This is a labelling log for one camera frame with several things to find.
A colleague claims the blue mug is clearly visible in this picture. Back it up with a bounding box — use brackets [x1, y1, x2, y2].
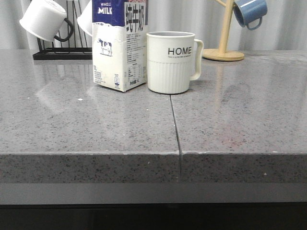
[233, 0, 268, 30]

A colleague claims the white blue milk carton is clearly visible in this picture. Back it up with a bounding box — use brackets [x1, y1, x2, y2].
[92, 0, 148, 92]

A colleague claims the wooden mug tree stand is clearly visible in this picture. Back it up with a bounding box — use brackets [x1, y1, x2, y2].
[202, 0, 245, 61]

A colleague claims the black wire mug rack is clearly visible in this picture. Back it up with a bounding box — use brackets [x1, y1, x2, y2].
[33, 0, 92, 60]

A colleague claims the white enamel mug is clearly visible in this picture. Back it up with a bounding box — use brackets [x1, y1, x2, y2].
[77, 0, 92, 37]
[19, 0, 74, 42]

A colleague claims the right white enamel mug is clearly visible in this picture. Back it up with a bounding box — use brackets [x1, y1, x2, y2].
[77, 0, 92, 37]

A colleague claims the left white enamel mug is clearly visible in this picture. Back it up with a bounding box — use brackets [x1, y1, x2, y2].
[19, 0, 74, 42]

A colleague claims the cream HOME mug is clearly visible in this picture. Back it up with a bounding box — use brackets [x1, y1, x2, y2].
[147, 31, 204, 94]

